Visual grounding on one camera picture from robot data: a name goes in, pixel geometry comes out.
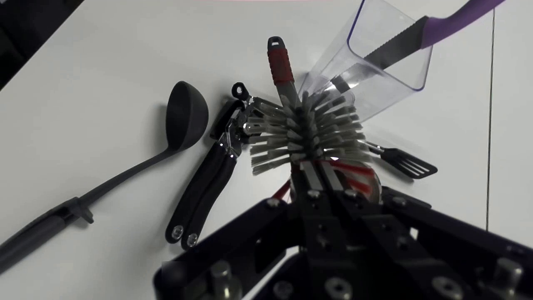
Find upright silver utensil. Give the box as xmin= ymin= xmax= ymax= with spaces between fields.
xmin=330 ymin=0 xmax=508 ymax=95

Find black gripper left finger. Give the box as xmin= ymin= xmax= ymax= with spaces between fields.
xmin=151 ymin=160 xmax=323 ymax=300

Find steel tongs with slotted tips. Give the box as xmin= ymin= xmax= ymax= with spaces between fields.
xmin=363 ymin=139 xmax=440 ymax=180

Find red-handled dish brush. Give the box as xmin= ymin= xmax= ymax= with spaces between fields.
xmin=243 ymin=35 xmax=385 ymax=202

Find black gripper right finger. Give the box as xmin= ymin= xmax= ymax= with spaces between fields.
xmin=321 ymin=160 xmax=533 ymax=300

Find black can opener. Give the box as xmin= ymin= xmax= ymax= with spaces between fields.
xmin=163 ymin=82 xmax=256 ymax=250

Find black ladle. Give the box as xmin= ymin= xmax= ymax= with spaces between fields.
xmin=0 ymin=80 xmax=211 ymax=275

